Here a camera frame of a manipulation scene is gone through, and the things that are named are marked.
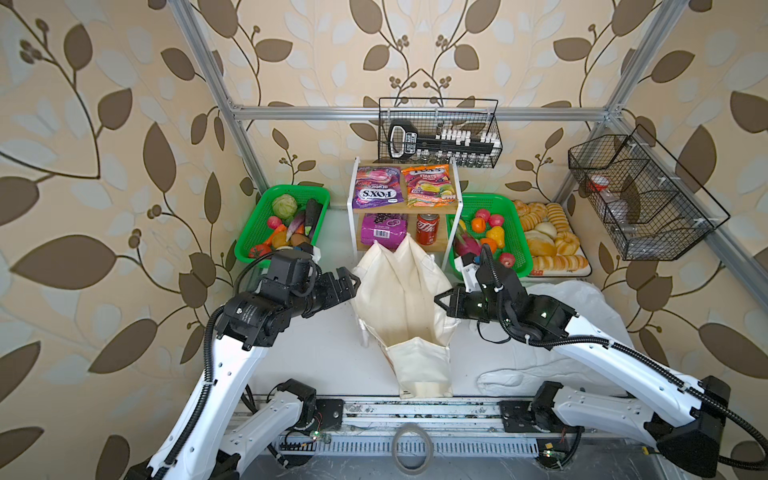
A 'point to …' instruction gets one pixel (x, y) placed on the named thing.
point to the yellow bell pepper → (497, 234)
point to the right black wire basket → (653, 208)
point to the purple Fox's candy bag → (376, 186)
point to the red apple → (507, 259)
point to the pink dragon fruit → (466, 243)
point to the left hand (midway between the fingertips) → (349, 286)
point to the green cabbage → (284, 206)
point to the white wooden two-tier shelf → (401, 207)
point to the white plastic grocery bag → (506, 366)
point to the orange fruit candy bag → (429, 186)
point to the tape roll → (424, 431)
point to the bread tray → (553, 247)
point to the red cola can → (426, 228)
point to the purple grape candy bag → (389, 229)
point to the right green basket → (487, 219)
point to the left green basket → (258, 231)
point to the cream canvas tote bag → (397, 301)
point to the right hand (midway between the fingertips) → (435, 302)
